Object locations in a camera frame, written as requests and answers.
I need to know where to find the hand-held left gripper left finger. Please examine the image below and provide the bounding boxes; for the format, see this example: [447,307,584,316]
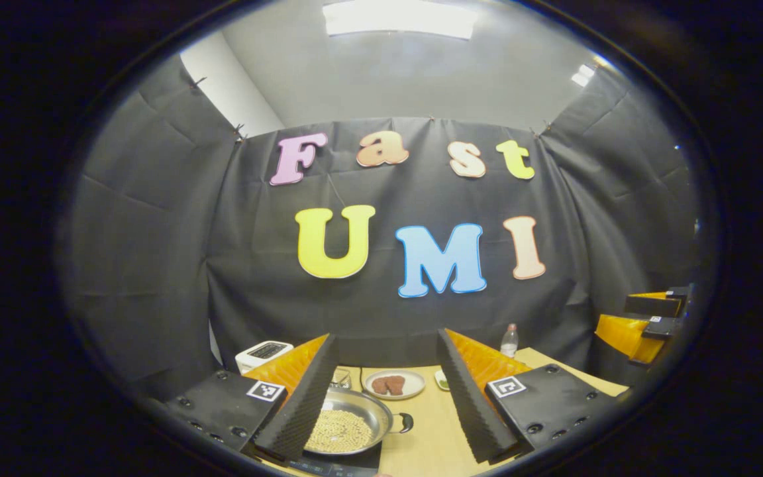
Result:
[166,333,341,463]

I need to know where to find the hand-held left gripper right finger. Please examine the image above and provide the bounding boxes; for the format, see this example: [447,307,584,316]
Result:
[436,327,621,463]

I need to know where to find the stainless steel pot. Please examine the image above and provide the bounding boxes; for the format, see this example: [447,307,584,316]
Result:
[302,386,415,458]

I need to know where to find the black induction cooktop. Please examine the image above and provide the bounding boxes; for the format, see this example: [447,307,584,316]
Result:
[289,441,382,477]

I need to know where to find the pile of soybeans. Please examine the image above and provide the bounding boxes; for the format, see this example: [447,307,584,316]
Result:
[304,409,374,454]

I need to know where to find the white round plate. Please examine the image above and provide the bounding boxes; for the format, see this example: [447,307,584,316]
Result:
[363,369,427,401]

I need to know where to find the white toaster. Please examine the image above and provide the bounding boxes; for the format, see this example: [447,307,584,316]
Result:
[234,341,295,375]

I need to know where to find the clear red-label water bottle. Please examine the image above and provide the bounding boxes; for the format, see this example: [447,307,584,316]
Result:
[499,323,520,358]

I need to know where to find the red meat slices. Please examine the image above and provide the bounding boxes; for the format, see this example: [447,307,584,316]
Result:
[372,375,407,397]

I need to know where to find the large ceiling light panel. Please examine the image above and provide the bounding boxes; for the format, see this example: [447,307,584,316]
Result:
[322,0,478,39]

